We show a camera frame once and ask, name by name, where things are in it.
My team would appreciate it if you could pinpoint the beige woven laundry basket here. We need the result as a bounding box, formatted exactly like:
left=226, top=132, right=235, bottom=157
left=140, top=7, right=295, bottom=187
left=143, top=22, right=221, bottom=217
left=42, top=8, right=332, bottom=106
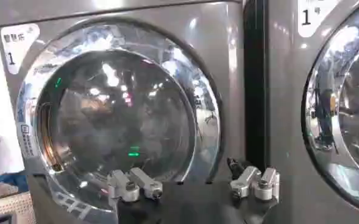
left=0, top=182, right=37, bottom=224

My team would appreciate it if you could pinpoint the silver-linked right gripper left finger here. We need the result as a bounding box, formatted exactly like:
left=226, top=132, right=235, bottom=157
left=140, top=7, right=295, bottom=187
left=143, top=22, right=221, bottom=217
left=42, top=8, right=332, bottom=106
left=107, top=166, right=164, bottom=208

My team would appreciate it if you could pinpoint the white numbered sticker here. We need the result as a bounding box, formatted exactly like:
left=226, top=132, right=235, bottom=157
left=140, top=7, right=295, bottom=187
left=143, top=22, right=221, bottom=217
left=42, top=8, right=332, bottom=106
left=0, top=23, right=41, bottom=75
left=297, top=0, right=341, bottom=38

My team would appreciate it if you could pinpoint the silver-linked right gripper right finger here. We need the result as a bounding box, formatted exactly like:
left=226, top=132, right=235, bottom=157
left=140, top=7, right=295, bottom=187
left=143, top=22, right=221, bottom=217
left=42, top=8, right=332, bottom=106
left=226, top=156, right=281, bottom=203

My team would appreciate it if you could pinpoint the blue cloth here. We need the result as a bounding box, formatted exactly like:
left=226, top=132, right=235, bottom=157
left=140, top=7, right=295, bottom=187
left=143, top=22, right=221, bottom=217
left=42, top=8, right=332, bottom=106
left=0, top=170, right=30, bottom=193

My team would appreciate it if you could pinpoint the round glass dryer door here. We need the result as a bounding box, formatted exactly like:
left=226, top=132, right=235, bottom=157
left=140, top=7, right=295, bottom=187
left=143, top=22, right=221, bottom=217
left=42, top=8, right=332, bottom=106
left=300, top=0, right=359, bottom=217
left=15, top=20, right=223, bottom=214

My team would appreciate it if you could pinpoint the grey dryer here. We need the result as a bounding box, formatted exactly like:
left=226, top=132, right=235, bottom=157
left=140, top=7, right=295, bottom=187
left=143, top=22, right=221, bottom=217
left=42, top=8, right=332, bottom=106
left=0, top=0, right=247, bottom=224
left=265, top=0, right=359, bottom=224

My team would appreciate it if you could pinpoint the small grey door label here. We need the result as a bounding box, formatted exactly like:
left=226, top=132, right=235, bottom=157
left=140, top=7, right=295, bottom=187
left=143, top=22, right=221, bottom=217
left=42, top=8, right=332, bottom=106
left=16, top=121, right=37, bottom=159

